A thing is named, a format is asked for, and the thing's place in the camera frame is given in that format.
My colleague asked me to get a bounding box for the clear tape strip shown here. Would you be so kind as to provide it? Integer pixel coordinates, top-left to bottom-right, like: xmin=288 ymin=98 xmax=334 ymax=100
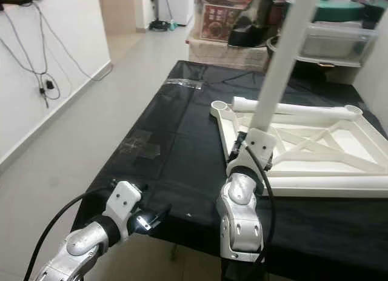
xmin=167 ymin=78 xmax=204 ymax=90

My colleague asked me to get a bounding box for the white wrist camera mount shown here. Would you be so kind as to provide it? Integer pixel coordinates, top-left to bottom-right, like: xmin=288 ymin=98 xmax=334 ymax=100
xmin=239 ymin=128 xmax=277 ymax=173
xmin=106 ymin=181 xmax=144 ymax=233

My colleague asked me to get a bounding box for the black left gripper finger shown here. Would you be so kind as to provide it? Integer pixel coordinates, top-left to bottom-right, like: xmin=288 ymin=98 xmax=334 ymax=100
xmin=150 ymin=202 xmax=174 ymax=226

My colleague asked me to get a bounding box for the red patterned box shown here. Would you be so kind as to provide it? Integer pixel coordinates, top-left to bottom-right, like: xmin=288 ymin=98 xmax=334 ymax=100
xmin=201 ymin=4 xmax=240 ymax=41

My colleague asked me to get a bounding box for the black floor mop head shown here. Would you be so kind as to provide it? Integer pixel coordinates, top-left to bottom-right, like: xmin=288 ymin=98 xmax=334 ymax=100
xmin=149 ymin=19 xmax=176 ymax=32

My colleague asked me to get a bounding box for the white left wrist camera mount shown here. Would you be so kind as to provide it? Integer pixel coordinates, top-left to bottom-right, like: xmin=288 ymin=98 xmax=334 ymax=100
xmin=106 ymin=181 xmax=144 ymax=233

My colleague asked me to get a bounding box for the clear plastic storage box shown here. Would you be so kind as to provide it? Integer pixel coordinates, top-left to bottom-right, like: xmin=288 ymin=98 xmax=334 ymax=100
xmin=297 ymin=21 xmax=378 ymax=67

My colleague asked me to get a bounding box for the clear tape cross patch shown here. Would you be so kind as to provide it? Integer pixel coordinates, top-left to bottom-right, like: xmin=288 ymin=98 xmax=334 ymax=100
xmin=121 ymin=131 xmax=161 ymax=157

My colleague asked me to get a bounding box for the beige cloth covered crate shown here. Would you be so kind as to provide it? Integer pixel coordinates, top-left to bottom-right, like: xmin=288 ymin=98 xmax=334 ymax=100
xmin=187 ymin=38 xmax=270 ymax=73

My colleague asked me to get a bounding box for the black round basin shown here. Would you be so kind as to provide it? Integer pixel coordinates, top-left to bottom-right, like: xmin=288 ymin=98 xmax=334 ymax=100
xmin=267 ymin=36 xmax=364 ymax=82

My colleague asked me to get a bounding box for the white plastic table top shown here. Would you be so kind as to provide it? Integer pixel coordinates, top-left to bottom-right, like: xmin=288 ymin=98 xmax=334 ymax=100
xmin=209 ymin=98 xmax=388 ymax=198

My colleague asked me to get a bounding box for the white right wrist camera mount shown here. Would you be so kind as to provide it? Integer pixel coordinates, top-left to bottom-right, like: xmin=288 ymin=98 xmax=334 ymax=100
xmin=239 ymin=128 xmax=277 ymax=173

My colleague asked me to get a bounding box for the black wall cable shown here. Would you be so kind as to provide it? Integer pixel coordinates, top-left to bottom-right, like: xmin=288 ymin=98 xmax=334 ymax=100
xmin=6 ymin=2 xmax=116 ymax=109

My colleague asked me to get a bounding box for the white fridge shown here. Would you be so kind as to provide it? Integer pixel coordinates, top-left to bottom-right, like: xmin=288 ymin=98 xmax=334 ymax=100
xmin=164 ymin=0 xmax=196 ymax=26

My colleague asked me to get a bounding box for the black tablecloth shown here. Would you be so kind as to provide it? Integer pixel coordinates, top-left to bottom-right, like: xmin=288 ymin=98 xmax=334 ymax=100
xmin=73 ymin=60 xmax=388 ymax=281

